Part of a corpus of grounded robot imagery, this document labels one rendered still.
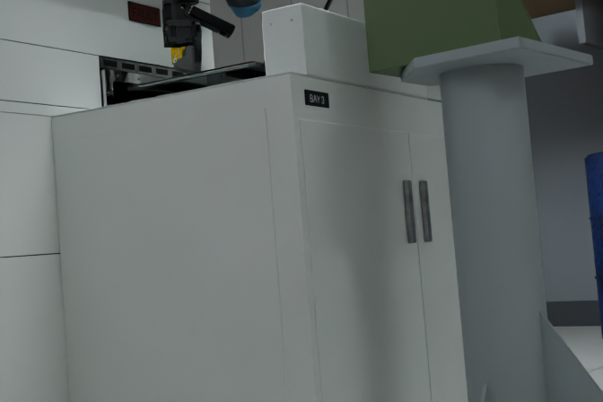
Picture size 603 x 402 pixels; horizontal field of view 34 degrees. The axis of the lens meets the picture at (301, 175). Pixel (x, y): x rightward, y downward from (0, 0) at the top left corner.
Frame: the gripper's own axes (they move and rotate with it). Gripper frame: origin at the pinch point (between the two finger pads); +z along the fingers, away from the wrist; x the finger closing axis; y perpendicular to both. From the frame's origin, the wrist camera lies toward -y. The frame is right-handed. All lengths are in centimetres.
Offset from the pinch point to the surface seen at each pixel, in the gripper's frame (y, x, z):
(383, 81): -34.6, 32.9, 7.4
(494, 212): -39, 71, 38
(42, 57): 36.6, 12.3, -3.5
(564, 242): -211, -188, 51
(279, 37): -7, 50, 1
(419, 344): -39, 29, 65
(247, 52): -101, -347, -77
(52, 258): 37, 13, 41
